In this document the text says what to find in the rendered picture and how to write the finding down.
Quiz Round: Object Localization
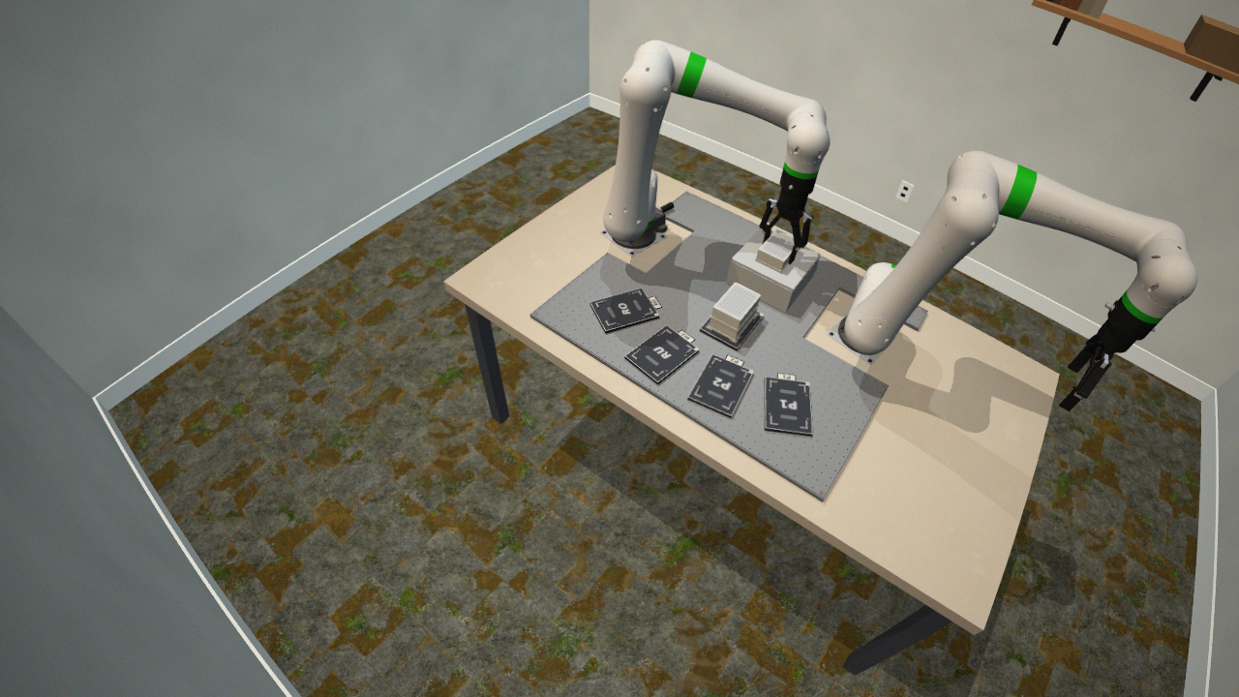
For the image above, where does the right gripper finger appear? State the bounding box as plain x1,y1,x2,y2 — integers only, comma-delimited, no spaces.
789,212,813,264
760,197,786,244

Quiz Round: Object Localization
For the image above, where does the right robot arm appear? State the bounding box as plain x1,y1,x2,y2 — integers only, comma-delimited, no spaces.
603,41,831,249

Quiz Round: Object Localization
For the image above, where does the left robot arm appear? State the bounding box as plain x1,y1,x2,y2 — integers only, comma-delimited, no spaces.
838,151,1197,355

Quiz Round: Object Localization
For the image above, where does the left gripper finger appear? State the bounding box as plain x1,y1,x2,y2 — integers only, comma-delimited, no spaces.
1059,345,1114,411
1068,333,1101,373

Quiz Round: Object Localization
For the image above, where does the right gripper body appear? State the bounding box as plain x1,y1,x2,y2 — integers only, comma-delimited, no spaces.
776,188,808,222

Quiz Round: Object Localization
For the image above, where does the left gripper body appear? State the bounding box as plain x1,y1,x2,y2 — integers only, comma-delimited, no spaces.
1095,319,1135,361

